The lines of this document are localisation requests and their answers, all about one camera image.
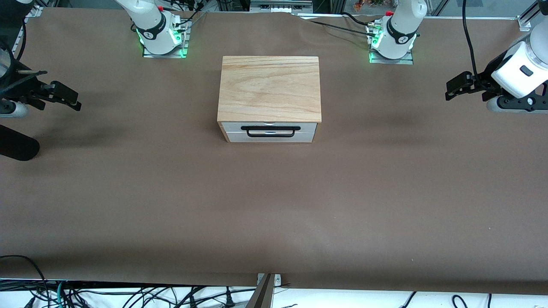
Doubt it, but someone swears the orange clutter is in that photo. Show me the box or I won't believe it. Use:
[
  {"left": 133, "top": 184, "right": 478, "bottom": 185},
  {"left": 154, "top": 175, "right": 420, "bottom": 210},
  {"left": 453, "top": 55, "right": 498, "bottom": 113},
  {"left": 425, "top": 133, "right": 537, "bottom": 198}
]
[{"left": 353, "top": 0, "right": 386, "bottom": 12}]

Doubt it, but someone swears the black cylinder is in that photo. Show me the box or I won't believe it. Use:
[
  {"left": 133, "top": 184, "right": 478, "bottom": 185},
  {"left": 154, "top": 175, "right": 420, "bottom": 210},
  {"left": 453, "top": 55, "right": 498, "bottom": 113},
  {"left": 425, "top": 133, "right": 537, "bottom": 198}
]
[{"left": 0, "top": 125, "right": 41, "bottom": 162}]

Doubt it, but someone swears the green cable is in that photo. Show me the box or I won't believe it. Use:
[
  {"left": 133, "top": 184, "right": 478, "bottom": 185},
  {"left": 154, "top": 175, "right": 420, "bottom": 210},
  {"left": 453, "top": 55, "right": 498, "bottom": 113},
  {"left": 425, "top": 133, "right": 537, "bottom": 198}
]
[{"left": 54, "top": 280, "right": 67, "bottom": 308}]

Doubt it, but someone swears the metal pole bracket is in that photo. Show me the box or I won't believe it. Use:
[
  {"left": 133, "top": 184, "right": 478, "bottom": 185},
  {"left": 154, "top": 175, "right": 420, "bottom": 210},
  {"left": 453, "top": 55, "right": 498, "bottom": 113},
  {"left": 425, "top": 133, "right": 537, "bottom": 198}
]
[{"left": 257, "top": 274, "right": 282, "bottom": 288}]

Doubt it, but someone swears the grey camera pole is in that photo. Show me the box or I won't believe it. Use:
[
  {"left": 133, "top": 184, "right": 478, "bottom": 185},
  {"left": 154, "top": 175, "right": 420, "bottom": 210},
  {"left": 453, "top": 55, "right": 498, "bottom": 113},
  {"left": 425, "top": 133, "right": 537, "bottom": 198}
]
[{"left": 246, "top": 274, "right": 275, "bottom": 308}]

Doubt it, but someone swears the light wooden drawer cabinet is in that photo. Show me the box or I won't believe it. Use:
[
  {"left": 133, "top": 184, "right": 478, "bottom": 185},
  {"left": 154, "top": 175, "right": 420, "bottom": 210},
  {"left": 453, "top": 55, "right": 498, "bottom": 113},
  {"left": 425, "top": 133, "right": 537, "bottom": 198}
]
[{"left": 217, "top": 56, "right": 322, "bottom": 143}]

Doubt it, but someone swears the aluminium rail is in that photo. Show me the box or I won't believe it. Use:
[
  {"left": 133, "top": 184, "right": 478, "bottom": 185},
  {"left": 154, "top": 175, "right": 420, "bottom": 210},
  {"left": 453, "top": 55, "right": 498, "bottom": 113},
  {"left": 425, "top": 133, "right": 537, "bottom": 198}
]
[{"left": 250, "top": 0, "right": 314, "bottom": 13}]

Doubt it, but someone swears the brown paper table cover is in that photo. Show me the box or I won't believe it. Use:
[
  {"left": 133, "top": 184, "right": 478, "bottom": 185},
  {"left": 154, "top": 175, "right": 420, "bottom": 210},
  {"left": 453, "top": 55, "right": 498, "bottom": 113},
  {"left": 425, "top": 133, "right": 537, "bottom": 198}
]
[{"left": 0, "top": 7, "right": 548, "bottom": 296}]

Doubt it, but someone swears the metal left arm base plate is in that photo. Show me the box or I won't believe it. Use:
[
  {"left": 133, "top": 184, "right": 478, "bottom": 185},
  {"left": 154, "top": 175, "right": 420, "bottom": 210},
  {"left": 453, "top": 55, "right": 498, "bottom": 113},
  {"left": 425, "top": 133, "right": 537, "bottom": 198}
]
[{"left": 367, "top": 22, "right": 414, "bottom": 65}]

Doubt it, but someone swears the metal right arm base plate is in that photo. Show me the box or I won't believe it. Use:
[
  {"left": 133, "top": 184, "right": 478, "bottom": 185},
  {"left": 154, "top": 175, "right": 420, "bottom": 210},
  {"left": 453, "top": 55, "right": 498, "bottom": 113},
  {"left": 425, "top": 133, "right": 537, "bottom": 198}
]
[{"left": 143, "top": 16, "right": 189, "bottom": 59}]

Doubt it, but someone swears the white drawer with black handle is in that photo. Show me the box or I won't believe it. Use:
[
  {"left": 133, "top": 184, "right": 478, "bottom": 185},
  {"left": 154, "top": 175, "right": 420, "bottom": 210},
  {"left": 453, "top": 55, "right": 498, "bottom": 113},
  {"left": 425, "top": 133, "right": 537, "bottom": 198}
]
[{"left": 221, "top": 122, "right": 319, "bottom": 138}]

